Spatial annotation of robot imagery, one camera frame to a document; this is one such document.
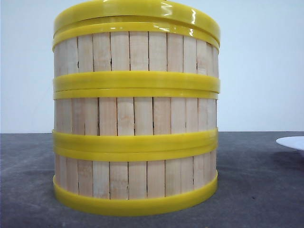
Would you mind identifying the yellow steamer lid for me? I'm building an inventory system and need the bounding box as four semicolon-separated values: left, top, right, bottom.
54;0;220;42

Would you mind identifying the front bamboo steamer basket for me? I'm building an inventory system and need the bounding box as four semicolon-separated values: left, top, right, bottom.
53;151;218;216

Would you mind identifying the white plate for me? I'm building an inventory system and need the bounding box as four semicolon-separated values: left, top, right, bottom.
276;136;304;152

